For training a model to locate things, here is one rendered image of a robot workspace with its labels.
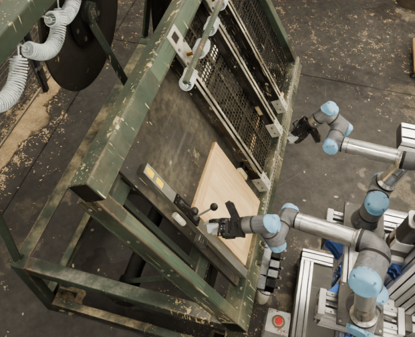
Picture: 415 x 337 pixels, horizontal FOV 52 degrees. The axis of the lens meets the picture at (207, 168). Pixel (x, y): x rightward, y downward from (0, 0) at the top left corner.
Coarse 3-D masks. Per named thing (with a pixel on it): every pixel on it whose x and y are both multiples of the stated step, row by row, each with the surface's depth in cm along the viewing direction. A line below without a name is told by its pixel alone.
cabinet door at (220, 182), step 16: (208, 160) 220; (224, 160) 232; (208, 176) 216; (224, 176) 230; (240, 176) 244; (208, 192) 215; (224, 192) 228; (240, 192) 243; (208, 208) 213; (224, 208) 226; (240, 208) 240; (256, 208) 256; (224, 240) 221; (240, 240) 236; (240, 256) 233
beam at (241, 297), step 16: (288, 80) 326; (288, 96) 315; (288, 112) 311; (288, 128) 307; (272, 144) 289; (272, 160) 279; (272, 192) 270; (272, 208) 267; (256, 240) 244; (256, 256) 242; (256, 272) 239; (240, 288) 229; (256, 288) 237; (240, 304) 222; (240, 320) 219
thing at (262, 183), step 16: (176, 32) 193; (176, 48) 192; (208, 48) 192; (176, 64) 201; (192, 96) 215; (208, 96) 217; (208, 112) 221; (224, 128) 228; (240, 144) 238; (240, 160) 246; (256, 176) 254
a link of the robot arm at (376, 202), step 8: (368, 192) 228; (376, 192) 222; (368, 200) 220; (376, 200) 220; (384, 200) 220; (360, 208) 229; (368, 208) 220; (376, 208) 218; (384, 208) 218; (368, 216) 224; (376, 216) 221
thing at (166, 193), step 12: (144, 168) 174; (144, 180) 178; (156, 192) 183; (168, 192) 185; (168, 204) 188; (192, 228) 201; (204, 228) 204; (216, 240) 211; (216, 252) 215; (228, 252) 219; (228, 264) 222; (240, 264) 228; (240, 276) 231
